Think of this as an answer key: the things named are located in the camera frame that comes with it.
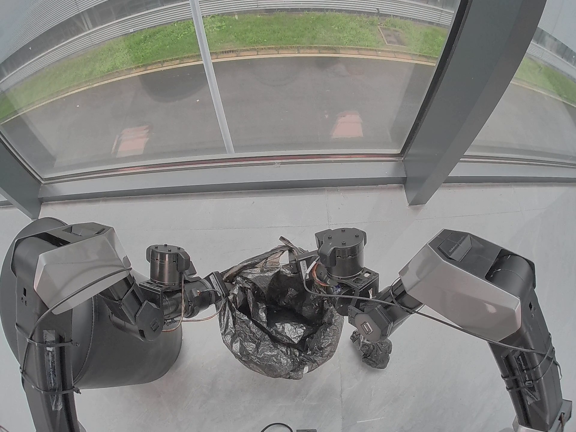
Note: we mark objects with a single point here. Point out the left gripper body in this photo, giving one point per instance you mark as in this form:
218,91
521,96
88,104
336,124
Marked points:
202,297

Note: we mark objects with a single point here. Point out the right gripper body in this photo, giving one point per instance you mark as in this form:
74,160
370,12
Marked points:
315,277

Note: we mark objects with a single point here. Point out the black plastic bag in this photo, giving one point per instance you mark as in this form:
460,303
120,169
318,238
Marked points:
279,331

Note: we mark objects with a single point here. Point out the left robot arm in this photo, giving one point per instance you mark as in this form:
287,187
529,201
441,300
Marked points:
76,259

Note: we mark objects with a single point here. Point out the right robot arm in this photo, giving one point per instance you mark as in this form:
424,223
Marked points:
459,277

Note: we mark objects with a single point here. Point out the crumpled black plastic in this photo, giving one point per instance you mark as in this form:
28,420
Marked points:
373,351

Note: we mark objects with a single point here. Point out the dark grey round chair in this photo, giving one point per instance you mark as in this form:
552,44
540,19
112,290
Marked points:
130,353

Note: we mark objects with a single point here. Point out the window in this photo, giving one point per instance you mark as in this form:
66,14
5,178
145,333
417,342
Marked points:
315,106

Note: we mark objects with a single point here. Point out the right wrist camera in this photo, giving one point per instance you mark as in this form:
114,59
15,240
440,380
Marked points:
308,257

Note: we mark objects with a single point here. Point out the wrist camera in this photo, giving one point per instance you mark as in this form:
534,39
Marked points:
189,270
308,257

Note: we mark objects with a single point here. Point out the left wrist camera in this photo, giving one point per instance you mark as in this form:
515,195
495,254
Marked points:
189,270

